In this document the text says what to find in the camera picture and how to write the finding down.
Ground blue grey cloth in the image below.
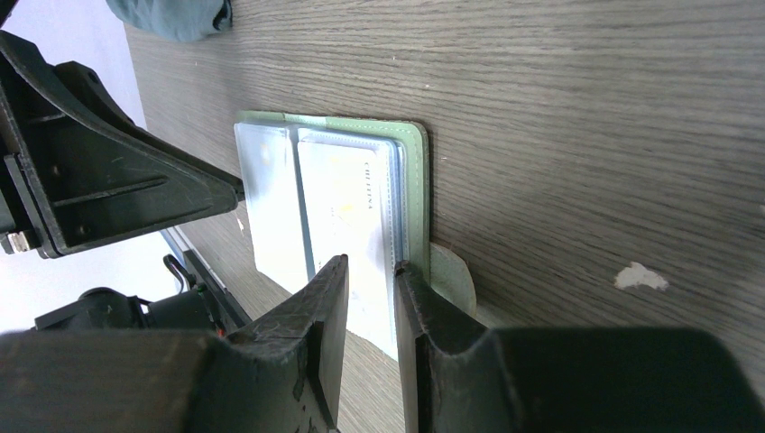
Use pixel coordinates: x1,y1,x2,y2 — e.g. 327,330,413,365
106,0,233,42

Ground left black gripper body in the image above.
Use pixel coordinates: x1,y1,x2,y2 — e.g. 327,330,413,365
1,108,244,333

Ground white credit card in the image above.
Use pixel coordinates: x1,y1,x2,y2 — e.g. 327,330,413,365
297,132,397,358

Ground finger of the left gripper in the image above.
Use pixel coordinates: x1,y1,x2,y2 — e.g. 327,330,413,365
1,32,244,258

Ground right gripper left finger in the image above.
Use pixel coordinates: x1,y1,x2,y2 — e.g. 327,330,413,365
1,254,349,432

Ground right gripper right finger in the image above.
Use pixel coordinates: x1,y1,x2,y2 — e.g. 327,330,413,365
395,262,764,432

